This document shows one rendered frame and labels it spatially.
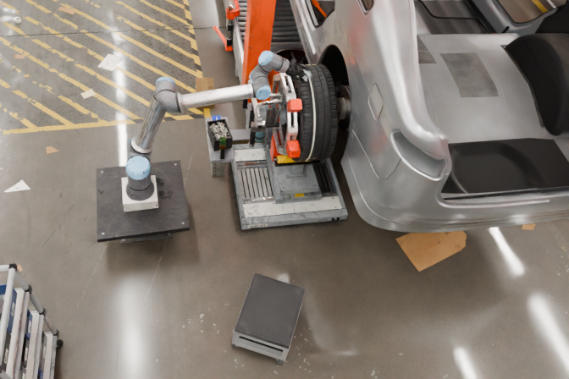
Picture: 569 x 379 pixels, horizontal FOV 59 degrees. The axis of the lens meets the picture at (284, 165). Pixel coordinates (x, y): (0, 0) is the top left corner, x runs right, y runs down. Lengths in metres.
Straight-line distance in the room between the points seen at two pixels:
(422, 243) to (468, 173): 0.86
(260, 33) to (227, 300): 1.84
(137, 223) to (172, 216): 0.23
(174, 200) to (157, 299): 0.68
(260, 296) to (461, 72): 2.13
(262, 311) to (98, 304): 1.12
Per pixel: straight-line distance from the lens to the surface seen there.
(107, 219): 3.59
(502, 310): 4.10
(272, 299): 3.22
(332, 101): 3.18
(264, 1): 3.39
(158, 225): 3.51
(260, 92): 2.96
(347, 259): 3.83
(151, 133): 3.33
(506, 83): 4.00
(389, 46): 2.73
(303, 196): 3.86
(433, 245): 4.11
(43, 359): 3.38
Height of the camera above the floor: 3.26
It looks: 50 degrees down
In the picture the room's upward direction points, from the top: 11 degrees clockwise
